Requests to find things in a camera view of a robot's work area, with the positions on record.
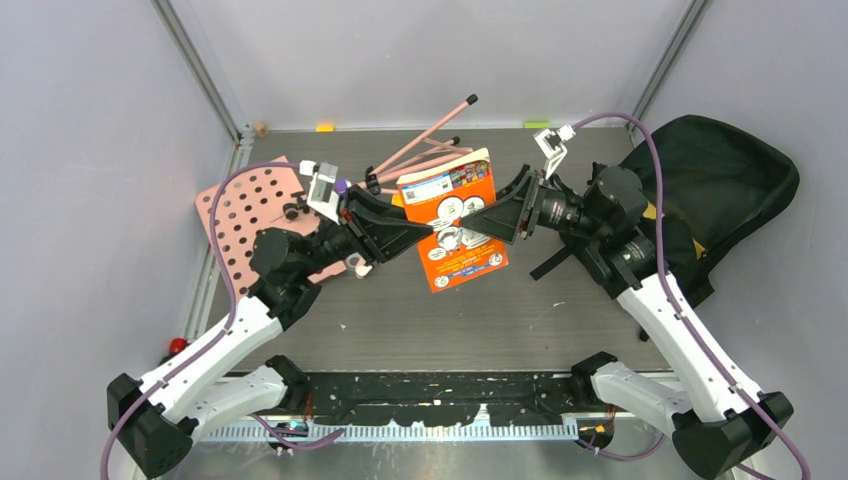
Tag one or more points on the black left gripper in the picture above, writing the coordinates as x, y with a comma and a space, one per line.
391, 231

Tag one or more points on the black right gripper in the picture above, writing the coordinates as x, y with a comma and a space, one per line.
516, 209

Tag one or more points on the orange picture book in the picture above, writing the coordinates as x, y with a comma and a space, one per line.
441, 197

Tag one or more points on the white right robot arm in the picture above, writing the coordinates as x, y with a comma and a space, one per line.
719, 417

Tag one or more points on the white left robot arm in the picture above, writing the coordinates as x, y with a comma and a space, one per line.
158, 417

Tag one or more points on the pink folding stand legs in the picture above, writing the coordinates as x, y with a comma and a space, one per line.
422, 153

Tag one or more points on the pink perforated stand plate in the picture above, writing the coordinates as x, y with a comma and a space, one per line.
254, 201

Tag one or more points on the small wooden block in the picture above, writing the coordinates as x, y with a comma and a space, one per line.
260, 128

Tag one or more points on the red black stamp toy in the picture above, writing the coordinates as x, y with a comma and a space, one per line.
176, 346

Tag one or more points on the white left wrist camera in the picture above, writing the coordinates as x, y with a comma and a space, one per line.
320, 196

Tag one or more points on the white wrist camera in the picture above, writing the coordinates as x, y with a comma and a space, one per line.
552, 143
320, 196

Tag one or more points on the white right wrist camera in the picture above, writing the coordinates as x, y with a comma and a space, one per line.
552, 143

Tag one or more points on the aluminium slotted rail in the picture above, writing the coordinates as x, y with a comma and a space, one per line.
476, 431

